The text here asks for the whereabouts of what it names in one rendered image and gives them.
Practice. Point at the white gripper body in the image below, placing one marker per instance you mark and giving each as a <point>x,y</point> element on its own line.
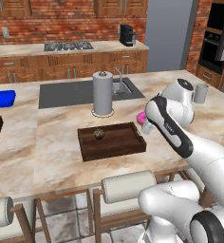
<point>148,127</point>

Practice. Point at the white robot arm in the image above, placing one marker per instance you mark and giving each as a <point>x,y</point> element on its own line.
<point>212,164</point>

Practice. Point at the pink donut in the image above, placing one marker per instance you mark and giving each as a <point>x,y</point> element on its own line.
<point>140,117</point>

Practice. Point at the brown cupcake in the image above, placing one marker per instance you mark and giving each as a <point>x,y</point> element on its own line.
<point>98,134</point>

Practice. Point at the grey fridge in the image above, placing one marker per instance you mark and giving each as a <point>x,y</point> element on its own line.
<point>167,34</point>

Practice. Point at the blue tray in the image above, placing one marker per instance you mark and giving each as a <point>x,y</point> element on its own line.
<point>3,99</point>

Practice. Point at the silver tap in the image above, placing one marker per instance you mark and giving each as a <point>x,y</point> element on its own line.
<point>120,79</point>

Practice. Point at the grey mug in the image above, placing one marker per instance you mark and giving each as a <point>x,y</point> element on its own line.
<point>201,94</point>

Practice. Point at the wooden cupboard under oven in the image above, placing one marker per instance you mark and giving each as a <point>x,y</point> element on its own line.
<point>209,76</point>

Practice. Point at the dark grey sink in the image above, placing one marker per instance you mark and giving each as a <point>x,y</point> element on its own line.
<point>66,93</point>

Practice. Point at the wooden base cupboard run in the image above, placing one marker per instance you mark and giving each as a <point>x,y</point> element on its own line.
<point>85,63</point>

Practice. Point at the black coffee machine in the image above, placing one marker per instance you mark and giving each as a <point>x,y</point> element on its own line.
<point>126,34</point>

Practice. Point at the black built-in oven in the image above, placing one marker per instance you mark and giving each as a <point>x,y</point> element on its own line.
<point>212,47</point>

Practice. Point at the black gas hob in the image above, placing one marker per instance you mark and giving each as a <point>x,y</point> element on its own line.
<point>68,46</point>

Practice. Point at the wooden wall cupboard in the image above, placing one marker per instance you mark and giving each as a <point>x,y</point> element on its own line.
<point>9,8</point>
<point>120,8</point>

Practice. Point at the white wall socket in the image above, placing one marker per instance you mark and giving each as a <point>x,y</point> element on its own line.
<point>5,32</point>

